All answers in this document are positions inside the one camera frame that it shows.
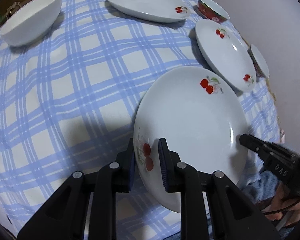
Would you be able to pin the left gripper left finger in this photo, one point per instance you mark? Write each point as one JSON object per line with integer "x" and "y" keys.
{"x": 84, "y": 201}

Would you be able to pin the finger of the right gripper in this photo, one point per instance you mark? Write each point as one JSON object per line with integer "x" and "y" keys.
{"x": 254, "y": 144}

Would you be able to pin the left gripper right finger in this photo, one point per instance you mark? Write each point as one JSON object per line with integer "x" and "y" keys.
{"x": 212, "y": 206}

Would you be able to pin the cherry plate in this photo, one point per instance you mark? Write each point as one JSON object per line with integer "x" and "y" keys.
{"x": 161, "y": 11}
{"x": 201, "y": 119}
{"x": 225, "y": 55}

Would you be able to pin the red bowl with seal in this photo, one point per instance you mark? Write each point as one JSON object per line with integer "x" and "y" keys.
{"x": 259, "y": 62}

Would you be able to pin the red patterned bowl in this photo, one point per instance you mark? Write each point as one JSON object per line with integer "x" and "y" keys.
{"x": 213, "y": 11}

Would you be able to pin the plain white bowl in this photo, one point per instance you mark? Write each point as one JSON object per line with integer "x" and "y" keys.
{"x": 30, "y": 22}

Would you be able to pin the person's right hand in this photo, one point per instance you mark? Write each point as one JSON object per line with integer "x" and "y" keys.
{"x": 278, "y": 203}

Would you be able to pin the blue plaid cloth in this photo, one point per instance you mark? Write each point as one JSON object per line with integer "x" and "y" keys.
{"x": 68, "y": 101}

